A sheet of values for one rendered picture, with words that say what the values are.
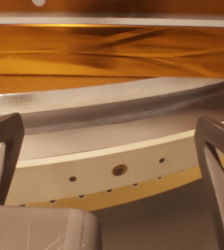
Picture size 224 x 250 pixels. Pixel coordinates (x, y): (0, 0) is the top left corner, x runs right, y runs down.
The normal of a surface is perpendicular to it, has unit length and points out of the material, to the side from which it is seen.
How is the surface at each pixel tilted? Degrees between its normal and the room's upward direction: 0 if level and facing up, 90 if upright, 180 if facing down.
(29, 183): 90
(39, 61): 90
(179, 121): 0
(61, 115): 90
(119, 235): 62
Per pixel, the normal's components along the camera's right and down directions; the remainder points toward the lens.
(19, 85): 0.01, -0.81
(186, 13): -0.02, 0.59
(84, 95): 0.27, 0.58
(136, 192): 0.28, 0.11
